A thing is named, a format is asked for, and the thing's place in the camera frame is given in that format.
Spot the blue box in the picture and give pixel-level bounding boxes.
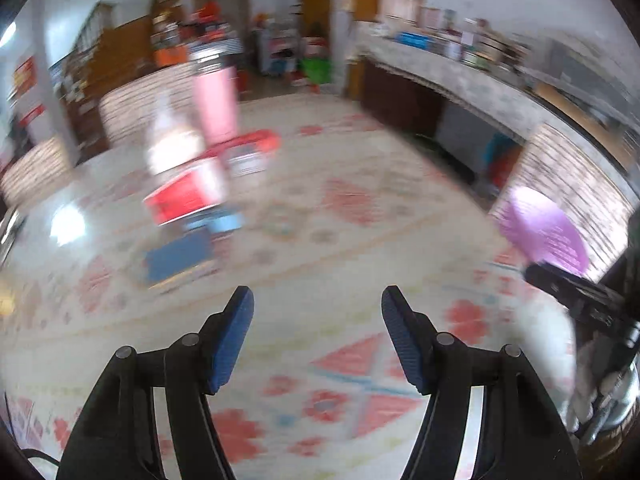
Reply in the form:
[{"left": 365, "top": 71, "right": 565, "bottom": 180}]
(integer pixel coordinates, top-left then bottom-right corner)
[{"left": 144, "top": 229, "right": 214, "bottom": 286}]

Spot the patterned chair left side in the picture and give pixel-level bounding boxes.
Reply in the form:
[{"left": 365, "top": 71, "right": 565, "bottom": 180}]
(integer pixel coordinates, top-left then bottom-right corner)
[{"left": 1, "top": 136, "right": 74, "bottom": 206}]

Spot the small grey white box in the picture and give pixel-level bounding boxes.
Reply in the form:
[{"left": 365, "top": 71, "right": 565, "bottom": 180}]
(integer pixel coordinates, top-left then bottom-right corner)
[{"left": 224, "top": 143, "right": 267, "bottom": 178}]

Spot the patterned chair right side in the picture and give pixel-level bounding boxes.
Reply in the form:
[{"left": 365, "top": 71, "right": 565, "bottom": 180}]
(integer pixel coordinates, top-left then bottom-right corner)
[{"left": 489, "top": 125, "right": 639, "bottom": 282}]

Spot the white tissue pack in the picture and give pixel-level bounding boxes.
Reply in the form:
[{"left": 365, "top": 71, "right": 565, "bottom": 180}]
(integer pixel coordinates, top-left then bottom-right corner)
[{"left": 145, "top": 94, "right": 206, "bottom": 176}]

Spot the patterned chair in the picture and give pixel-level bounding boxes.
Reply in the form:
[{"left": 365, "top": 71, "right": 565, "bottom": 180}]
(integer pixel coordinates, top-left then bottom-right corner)
[
  {"left": 1, "top": 136, "right": 74, "bottom": 206},
  {"left": 489, "top": 125, "right": 639, "bottom": 282},
  {"left": 99, "top": 63, "right": 196, "bottom": 148}
]

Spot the purple plastic basket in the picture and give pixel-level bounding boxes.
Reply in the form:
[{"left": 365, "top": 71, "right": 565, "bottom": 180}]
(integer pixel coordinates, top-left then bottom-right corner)
[{"left": 498, "top": 186, "right": 589, "bottom": 275}]

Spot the pink thermos bottle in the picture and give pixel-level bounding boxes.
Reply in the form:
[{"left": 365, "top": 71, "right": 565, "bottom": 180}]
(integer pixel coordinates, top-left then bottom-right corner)
[{"left": 193, "top": 66, "right": 239, "bottom": 146}]

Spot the long red box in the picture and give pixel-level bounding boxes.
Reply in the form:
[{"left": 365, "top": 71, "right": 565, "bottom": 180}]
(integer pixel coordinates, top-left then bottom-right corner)
[{"left": 200, "top": 129, "right": 281, "bottom": 157}]

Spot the sideboard with patterned cloth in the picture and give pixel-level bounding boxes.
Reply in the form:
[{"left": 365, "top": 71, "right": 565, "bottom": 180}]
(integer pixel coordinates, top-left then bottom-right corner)
[{"left": 352, "top": 22, "right": 639, "bottom": 202}]

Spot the patterned chair far side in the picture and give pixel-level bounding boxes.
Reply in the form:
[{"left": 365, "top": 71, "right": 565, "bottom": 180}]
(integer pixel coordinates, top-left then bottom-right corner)
[{"left": 99, "top": 63, "right": 196, "bottom": 148}]

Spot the green plastic bucket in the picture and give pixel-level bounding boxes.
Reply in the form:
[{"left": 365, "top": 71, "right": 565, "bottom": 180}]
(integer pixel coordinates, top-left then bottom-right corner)
[{"left": 302, "top": 58, "right": 332, "bottom": 86}]

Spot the red and white carton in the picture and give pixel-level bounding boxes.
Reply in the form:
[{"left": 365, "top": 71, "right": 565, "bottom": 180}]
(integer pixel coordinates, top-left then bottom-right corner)
[{"left": 142, "top": 157, "right": 229, "bottom": 226}]

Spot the wooden staircase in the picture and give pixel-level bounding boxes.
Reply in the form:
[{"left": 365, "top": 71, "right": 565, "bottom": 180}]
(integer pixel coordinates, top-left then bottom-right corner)
[{"left": 61, "top": 0, "right": 179, "bottom": 162}]

